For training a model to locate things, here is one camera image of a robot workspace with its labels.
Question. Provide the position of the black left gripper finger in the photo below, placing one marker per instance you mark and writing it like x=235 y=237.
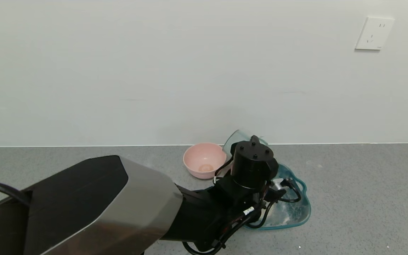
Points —
x=255 y=139

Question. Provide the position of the pink plastic bowl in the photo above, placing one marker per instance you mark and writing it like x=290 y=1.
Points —
x=204 y=159

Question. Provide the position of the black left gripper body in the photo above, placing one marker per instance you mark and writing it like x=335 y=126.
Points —
x=273 y=197

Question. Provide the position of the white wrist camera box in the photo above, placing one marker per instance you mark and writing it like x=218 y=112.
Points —
x=278 y=185

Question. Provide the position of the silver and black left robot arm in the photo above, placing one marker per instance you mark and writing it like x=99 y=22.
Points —
x=119 y=205

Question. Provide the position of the white wall socket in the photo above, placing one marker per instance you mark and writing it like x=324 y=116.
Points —
x=374 y=33

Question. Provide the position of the clear floury glass cup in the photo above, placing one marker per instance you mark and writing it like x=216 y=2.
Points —
x=234 y=141

